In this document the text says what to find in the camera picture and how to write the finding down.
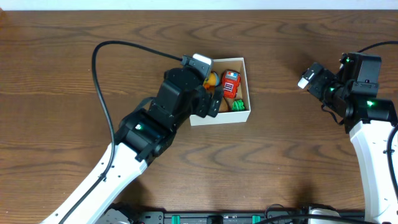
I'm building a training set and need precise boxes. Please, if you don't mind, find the orange rubber duck toy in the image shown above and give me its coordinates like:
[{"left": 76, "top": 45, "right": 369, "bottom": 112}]
[{"left": 203, "top": 72, "right": 221, "bottom": 93}]

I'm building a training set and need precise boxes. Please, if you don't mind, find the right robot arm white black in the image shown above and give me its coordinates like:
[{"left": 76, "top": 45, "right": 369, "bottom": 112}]
[{"left": 297, "top": 52, "right": 397, "bottom": 223}]

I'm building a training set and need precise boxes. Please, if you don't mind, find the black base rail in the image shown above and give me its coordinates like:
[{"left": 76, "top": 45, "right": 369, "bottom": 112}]
[{"left": 102, "top": 203, "right": 368, "bottom": 224}]

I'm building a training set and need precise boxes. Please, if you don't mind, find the red toy car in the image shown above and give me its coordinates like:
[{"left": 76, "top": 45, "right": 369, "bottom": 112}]
[{"left": 221, "top": 70, "right": 241, "bottom": 99}]

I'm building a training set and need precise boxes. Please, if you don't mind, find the white cardboard box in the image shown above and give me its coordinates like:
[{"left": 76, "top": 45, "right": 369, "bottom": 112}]
[{"left": 190, "top": 57, "right": 251, "bottom": 126}]

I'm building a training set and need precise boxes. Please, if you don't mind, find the brown plush toy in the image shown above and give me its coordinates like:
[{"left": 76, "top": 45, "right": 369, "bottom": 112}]
[{"left": 219, "top": 97, "right": 234, "bottom": 113}]

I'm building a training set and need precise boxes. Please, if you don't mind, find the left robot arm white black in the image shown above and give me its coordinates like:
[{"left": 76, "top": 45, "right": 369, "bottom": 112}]
[{"left": 44, "top": 67, "right": 221, "bottom": 223}]

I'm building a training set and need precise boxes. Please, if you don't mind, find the green lattice plastic ball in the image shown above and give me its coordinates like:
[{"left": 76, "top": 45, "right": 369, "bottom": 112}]
[{"left": 231, "top": 100, "right": 246, "bottom": 112}]

